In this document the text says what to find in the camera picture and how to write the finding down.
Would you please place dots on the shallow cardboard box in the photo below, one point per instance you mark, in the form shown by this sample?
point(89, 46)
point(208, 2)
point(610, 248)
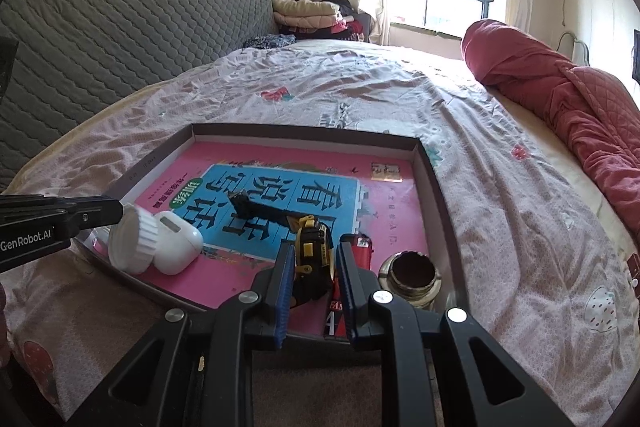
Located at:
point(450, 227)

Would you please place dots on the white round lid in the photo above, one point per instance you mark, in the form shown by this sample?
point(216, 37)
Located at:
point(130, 239)

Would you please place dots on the pink book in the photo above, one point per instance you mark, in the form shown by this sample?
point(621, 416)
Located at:
point(200, 157)

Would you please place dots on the pile of folded clothes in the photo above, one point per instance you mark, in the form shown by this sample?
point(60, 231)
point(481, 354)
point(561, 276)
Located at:
point(305, 12)

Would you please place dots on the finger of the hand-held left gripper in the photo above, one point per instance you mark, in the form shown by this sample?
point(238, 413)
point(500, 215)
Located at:
point(97, 213)

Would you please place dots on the white earbuds case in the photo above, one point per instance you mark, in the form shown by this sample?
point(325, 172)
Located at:
point(177, 244)

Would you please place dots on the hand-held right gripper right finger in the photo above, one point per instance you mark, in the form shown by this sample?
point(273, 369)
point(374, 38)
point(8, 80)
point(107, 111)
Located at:
point(347, 292)

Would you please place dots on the yellow black tape measure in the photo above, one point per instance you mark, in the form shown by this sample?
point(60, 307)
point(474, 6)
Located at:
point(312, 247)

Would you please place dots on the white metal rack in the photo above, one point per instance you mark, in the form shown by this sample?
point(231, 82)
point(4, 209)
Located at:
point(575, 47)

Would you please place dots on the grey quilted headboard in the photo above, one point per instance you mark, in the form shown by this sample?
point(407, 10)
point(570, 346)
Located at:
point(125, 32)

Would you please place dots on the black television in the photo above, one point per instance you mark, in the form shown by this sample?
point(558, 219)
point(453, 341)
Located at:
point(637, 57)

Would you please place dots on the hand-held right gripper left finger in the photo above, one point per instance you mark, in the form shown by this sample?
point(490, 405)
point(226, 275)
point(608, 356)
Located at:
point(282, 297)

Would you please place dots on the dark patterned cloth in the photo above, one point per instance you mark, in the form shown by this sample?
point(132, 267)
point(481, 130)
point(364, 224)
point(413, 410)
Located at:
point(270, 41)

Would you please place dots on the red quilted blanket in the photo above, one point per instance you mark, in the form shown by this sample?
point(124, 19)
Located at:
point(590, 117)

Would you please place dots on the pink printed bed sheet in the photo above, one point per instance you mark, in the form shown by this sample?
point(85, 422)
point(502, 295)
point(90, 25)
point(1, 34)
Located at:
point(500, 257)

